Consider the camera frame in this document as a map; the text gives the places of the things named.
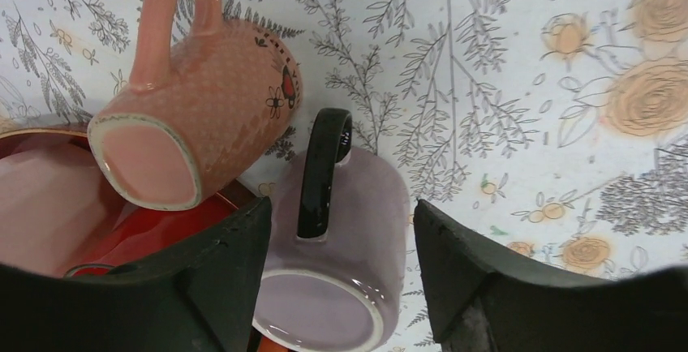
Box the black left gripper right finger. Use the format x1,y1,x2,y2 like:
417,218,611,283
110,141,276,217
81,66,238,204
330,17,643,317
414,200,687,351

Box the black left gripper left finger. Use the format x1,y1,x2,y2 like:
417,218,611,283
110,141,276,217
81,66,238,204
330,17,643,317
1,198,272,351

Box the lilac mug black handle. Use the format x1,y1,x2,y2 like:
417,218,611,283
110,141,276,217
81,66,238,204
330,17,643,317
252,108,410,351

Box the round red lacquer tray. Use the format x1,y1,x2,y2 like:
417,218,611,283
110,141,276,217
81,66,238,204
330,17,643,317
1,124,256,210

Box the salmon pink patterned mug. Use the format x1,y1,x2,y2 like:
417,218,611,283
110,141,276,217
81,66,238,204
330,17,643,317
88,0,303,211

